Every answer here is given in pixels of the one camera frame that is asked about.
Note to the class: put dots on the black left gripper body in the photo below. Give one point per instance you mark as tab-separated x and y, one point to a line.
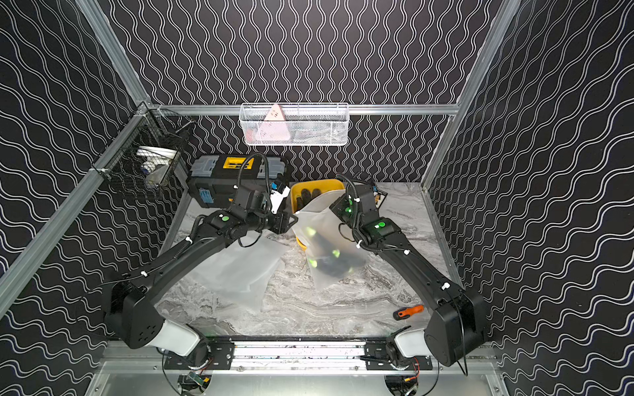
282	220

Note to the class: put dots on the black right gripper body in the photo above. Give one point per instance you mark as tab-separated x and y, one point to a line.
343	209

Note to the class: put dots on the dark purple toy eggplant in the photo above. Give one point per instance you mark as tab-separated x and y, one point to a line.
319	245
330	266

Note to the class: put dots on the clear zip-top bag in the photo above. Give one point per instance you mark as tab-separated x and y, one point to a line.
354	256

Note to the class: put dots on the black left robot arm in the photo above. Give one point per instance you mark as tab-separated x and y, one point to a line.
128	301

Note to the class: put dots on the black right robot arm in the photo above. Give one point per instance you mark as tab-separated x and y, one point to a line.
458	320

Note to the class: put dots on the stack of clear zip-top bags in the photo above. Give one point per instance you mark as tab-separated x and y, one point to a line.
241	275

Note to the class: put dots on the pile of toy eggplants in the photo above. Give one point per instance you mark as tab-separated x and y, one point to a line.
306	196

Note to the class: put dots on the yellow plastic bin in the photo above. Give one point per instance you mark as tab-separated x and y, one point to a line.
311	201

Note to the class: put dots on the black toolbox with blue latches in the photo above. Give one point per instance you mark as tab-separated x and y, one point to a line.
212	178

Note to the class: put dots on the pink triangular card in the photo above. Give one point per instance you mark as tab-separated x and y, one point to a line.
274	127

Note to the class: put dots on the white wire basket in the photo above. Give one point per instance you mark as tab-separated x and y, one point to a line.
310	124

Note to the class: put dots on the orange handled screwdriver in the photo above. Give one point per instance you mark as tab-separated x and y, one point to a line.
407	312

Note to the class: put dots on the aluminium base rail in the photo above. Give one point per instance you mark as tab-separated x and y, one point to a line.
242	358

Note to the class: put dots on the black wire basket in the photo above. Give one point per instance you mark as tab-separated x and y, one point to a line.
144	167

